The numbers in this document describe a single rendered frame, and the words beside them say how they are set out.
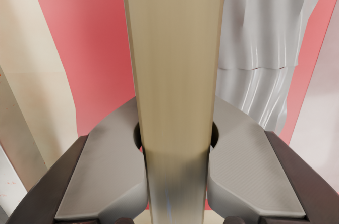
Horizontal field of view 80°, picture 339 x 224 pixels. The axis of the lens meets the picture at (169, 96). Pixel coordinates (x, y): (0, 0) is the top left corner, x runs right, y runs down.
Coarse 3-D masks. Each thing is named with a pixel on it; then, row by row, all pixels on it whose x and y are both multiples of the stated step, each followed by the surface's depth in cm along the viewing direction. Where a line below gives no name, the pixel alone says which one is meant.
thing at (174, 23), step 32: (128, 0) 6; (160, 0) 6; (192, 0) 6; (128, 32) 7; (160, 32) 6; (192, 32) 6; (160, 64) 6; (192, 64) 6; (160, 96) 7; (192, 96) 7; (160, 128) 8; (192, 128) 8; (160, 160) 9; (192, 160) 9; (160, 192) 10; (192, 192) 10
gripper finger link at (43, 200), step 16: (80, 144) 9; (64, 160) 8; (48, 176) 7; (64, 176) 7; (32, 192) 7; (48, 192) 7; (64, 192) 7; (16, 208) 6; (32, 208) 6; (48, 208) 6
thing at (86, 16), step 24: (48, 0) 15; (72, 0) 15; (96, 0) 15; (120, 0) 15; (336, 0) 15; (48, 24) 16; (72, 24) 16; (96, 24) 16; (120, 24) 16; (312, 24) 16; (336, 24) 16; (72, 48) 17; (96, 48) 17; (120, 48) 17; (312, 48) 17; (336, 48) 17
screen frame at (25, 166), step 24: (0, 72) 18; (0, 96) 18; (0, 120) 17; (24, 120) 20; (0, 144) 17; (24, 144) 20; (0, 168) 19; (24, 168) 20; (0, 192) 20; (24, 192) 20
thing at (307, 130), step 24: (72, 72) 18; (96, 72) 18; (120, 72) 18; (312, 72) 18; (336, 72) 18; (96, 96) 19; (120, 96) 19; (288, 96) 19; (312, 96) 19; (336, 96) 19; (96, 120) 20; (288, 120) 20; (312, 120) 20; (336, 120) 20; (288, 144) 22; (312, 144) 22; (336, 144) 22; (336, 168) 23
